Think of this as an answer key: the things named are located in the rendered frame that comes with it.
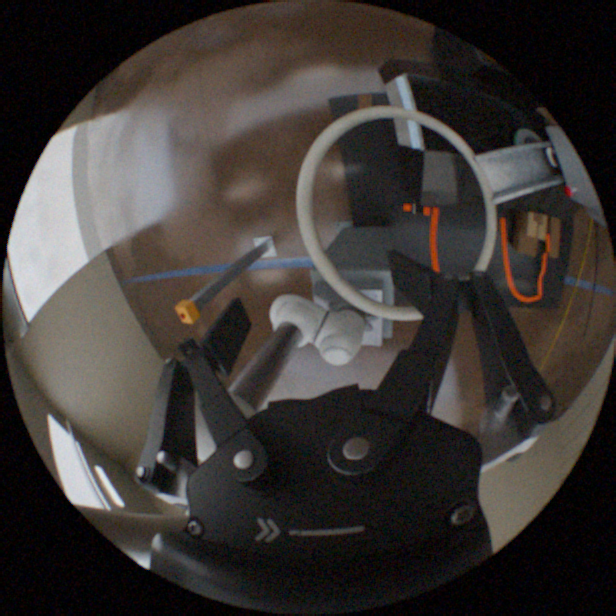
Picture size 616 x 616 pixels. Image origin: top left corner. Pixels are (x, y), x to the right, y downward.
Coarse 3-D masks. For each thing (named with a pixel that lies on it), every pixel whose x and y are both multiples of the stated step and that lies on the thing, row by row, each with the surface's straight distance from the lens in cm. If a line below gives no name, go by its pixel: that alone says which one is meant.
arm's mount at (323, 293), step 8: (312, 288) 102; (320, 288) 101; (328, 288) 100; (360, 288) 97; (368, 288) 97; (376, 288) 97; (320, 296) 103; (328, 296) 102; (336, 296) 101; (368, 296) 97; (376, 296) 97; (320, 304) 105; (376, 320) 104; (376, 328) 107; (368, 336) 111; (376, 336) 110; (368, 344) 114; (376, 344) 114
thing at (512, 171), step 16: (528, 144) 70; (544, 144) 75; (480, 160) 62; (496, 160) 65; (512, 160) 68; (528, 160) 73; (544, 160) 79; (496, 176) 64; (512, 176) 68; (528, 176) 72; (544, 176) 78; (560, 176) 83; (496, 192) 64; (512, 192) 63; (528, 192) 66
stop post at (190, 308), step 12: (264, 240) 209; (252, 252) 191; (264, 252) 203; (240, 264) 175; (228, 276) 164; (204, 288) 154; (216, 288) 155; (192, 300) 144; (204, 300) 147; (180, 312) 143; (192, 312) 139
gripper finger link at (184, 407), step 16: (176, 368) 14; (160, 384) 13; (176, 384) 13; (160, 400) 12; (176, 400) 12; (192, 400) 14; (160, 416) 11; (176, 416) 11; (192, 416) 13; (160, 432) 10; (176, 432) 11; (192, 432) 12; (144, 448) 10; (160, 448) 9; (176, 448) 10; (192, 448) 11; (144, 464) 9; (160, 464) 9; (192, 464) 11; (144, 480) 9; (160, 480) 9
